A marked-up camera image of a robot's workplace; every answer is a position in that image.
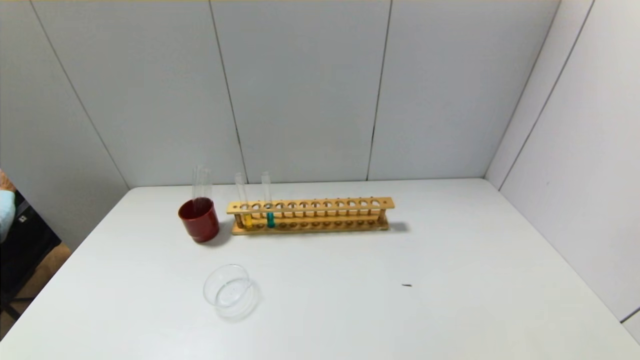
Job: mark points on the empty glass test tube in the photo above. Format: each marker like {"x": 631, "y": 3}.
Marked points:
{"x": 196, "y": 185}
{"x": 206, "y": 185}

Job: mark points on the yellow pigment test tube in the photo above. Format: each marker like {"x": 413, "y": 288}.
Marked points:
{"x": 247, "y": 220}

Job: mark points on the wooden test tube rack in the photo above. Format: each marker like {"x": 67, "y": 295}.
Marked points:
{"x": 320, "y": 211}

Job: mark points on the black furniture beside table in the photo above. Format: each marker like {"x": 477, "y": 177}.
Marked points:
{"x": 25, "y": 240}

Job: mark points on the red cup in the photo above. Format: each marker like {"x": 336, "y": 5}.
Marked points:
{"x": 200, "y": 227}

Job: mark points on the clear glass petri dish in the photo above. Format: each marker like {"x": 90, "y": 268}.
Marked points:
{"x": 230, "y": 295}

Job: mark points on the blue pigment test tube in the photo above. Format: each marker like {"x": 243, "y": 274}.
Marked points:
{"x": 270, "y": 220}

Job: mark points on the person in light blue sleeve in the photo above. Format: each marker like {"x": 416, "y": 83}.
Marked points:
{"x": 5, "y": 215}

